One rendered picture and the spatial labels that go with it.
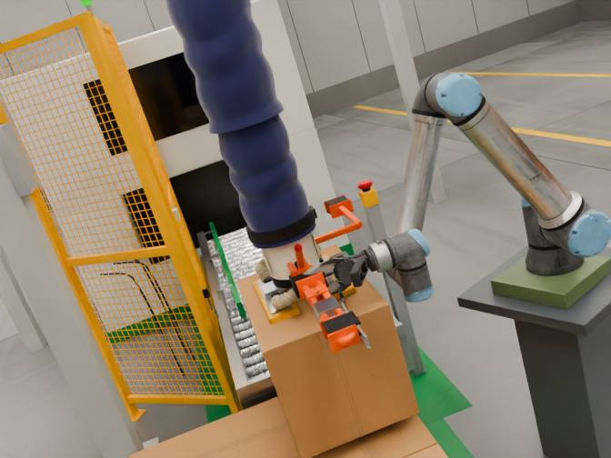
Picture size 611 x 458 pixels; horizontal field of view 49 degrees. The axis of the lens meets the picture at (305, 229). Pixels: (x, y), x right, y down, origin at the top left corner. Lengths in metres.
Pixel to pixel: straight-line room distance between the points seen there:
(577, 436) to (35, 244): 2.32
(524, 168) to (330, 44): 9.82
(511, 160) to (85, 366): 2.16
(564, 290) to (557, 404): 0.54
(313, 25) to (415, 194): 9.66
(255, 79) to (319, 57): 9.72
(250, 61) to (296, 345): 0.83
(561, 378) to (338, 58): 9.69
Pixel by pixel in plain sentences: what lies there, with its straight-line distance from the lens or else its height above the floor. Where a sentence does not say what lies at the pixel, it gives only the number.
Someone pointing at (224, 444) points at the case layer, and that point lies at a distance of 2.49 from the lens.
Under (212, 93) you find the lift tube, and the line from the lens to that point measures 1.97.
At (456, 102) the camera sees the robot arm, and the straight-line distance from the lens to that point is 1.92.
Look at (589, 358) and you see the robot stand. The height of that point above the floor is 0.49.
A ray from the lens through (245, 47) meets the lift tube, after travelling 1.96.
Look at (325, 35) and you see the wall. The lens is 11.72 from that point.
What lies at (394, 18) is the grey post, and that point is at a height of 1.55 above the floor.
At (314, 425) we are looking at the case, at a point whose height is 0.70.
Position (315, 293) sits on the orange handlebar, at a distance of 1.85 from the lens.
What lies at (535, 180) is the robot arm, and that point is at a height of 1.20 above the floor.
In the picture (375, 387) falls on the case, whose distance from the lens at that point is 2.11.
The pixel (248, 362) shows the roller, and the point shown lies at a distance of 2.93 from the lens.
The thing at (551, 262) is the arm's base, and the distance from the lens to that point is 2.38.
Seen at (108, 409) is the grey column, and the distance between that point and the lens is 3.42.
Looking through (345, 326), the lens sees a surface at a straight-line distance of 1.62.
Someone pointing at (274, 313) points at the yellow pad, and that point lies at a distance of 2.10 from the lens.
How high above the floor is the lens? 1.88
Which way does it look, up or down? 18 degrees down
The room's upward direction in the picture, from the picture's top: 18 degrees counter-clockwise
